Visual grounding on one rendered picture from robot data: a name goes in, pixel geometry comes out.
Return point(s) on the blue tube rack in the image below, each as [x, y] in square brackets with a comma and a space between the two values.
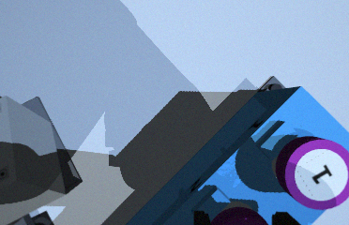
[229, 168]

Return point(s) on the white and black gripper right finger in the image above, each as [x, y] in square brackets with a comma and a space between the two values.
[283, 218]

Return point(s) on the light grey button panel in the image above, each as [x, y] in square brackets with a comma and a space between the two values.
[30, 174]

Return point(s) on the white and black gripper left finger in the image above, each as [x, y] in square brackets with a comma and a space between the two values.
[200, 218]

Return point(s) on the purple screw cap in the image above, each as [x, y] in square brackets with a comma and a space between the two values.
[314, 172]
[238, 216]

